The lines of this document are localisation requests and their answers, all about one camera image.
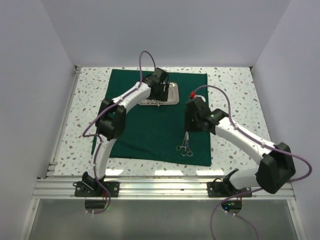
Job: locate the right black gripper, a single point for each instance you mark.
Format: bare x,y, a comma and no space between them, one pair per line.
188,127

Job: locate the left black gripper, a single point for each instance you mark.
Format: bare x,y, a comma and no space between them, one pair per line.
163,96

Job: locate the steel scissors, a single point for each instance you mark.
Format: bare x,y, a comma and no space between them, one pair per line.
188,153

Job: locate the steel ring-handled forceps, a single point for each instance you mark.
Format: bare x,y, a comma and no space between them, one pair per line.
180,146

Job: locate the dark green surgical cloth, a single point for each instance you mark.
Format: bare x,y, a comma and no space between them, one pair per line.
151,132

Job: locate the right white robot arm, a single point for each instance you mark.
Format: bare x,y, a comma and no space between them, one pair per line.
275,165

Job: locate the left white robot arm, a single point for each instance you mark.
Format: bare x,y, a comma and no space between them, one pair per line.
110,123

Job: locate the steel instrument tray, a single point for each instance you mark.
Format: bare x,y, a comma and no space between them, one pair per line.
173,97

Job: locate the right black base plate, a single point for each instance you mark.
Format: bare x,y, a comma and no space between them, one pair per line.
219,189

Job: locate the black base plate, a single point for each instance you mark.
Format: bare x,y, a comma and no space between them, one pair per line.
219,189
112,188

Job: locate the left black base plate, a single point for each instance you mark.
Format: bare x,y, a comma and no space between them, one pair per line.
112,188

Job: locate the aluminium mounting rail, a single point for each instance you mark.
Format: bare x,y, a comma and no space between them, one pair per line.
131,188

